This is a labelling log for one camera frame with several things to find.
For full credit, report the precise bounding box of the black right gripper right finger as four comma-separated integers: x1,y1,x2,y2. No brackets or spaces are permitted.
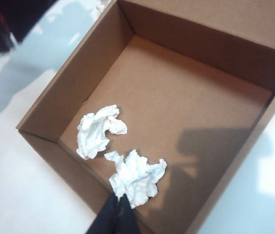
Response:
114,194,140,234

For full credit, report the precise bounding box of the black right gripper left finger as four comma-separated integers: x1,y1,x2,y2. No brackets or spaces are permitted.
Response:
86,193,120,234

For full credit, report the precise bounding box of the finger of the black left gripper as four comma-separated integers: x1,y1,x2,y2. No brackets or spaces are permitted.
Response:
0,0,48,53

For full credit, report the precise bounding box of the brown cardboard box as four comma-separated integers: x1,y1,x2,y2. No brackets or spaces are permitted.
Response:
15,0,275,234

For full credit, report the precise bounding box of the white paper ball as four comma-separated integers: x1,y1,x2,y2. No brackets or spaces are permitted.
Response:
104,149,168,210
95,0,111,12
75,104,129,160

